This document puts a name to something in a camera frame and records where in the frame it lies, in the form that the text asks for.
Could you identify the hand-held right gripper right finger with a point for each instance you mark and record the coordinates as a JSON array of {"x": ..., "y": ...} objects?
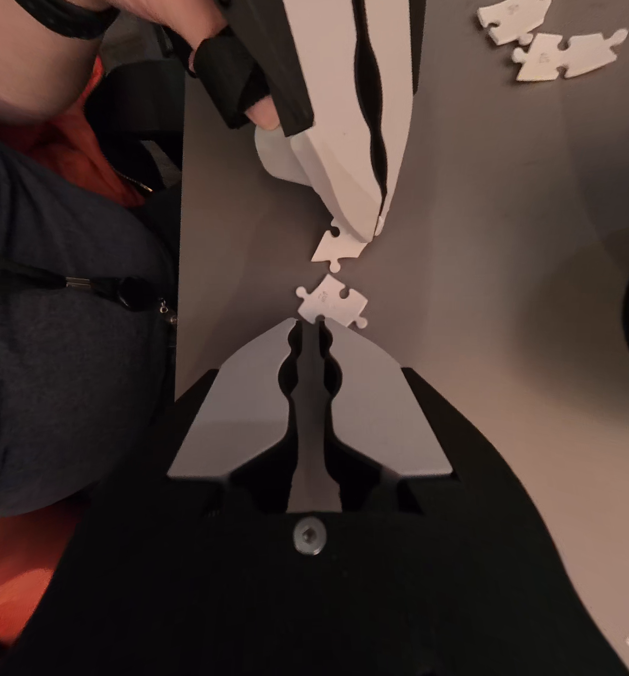
[{"x": 377, "y": 417}]

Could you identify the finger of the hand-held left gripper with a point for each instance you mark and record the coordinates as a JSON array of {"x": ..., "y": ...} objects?
[
  {"x": 399, "y": 63},
  {"x": 330, "y": 95}
]

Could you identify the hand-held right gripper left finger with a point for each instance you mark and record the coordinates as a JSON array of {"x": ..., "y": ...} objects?
[{"x": 240, "y": 417}]

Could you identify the white puzzle piece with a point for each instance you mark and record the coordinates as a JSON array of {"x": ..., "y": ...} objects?
[
  {"x": 338, "y": 248},
  {"x": 330, "y": 301},
  {"x": 509, "y": 18}
]

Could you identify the joined white puzzle pieces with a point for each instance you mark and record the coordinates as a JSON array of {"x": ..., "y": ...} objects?
[{"x": 546, "y": 58}]

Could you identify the person's left hand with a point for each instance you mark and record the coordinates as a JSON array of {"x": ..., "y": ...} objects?
[{"x": 172, "y": 18}]

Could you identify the black wristband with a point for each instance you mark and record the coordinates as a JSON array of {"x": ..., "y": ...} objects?
[{"x": 66, "y": 24}]

